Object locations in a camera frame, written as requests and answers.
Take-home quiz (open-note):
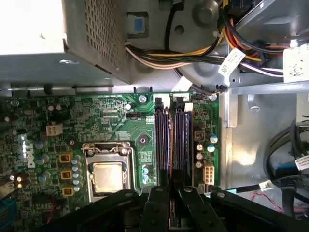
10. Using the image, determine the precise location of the black cable bundle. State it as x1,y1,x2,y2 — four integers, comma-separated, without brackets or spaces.
263,118,309,232

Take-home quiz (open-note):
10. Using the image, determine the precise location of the CPU socket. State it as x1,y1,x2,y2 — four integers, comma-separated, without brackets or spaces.
82,142,136,203

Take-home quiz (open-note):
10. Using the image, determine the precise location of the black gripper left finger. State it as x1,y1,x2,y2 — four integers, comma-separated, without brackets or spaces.
52,186,172,232

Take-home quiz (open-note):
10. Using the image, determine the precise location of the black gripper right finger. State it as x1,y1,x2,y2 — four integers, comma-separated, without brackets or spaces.
178,186,309,232

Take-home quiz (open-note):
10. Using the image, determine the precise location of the grey power supply box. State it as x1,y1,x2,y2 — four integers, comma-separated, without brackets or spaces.
0,0,133,85

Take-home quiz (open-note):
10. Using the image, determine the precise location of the power supply wire bundle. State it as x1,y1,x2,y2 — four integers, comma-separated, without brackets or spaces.
124,0,287,78

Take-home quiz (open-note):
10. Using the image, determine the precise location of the grey metal drive cage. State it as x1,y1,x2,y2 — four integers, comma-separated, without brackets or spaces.
226,0,309,96

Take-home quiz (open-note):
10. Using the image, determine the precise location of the black RAM stick white label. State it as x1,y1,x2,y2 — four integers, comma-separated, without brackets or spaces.
168,112,175,229

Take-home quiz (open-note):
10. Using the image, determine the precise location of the thin multicoloured wire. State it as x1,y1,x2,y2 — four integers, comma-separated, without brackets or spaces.
211,84,229,97

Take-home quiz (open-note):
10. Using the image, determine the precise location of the black open PC case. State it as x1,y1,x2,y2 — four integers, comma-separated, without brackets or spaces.
0,0,309,232

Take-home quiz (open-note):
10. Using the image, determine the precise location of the white wire label tag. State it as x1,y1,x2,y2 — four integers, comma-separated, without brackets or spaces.
218,47,246,76

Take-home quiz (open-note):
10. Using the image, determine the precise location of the green motherboard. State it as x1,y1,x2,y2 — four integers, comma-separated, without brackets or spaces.
0,92,222,232

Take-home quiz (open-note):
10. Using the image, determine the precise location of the black empty RAM slot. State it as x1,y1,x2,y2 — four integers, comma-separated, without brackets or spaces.
173,96,187,188
154,96,169,188

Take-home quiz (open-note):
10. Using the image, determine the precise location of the silver CPU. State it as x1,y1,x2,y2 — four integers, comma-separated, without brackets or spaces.
93,162,124,193

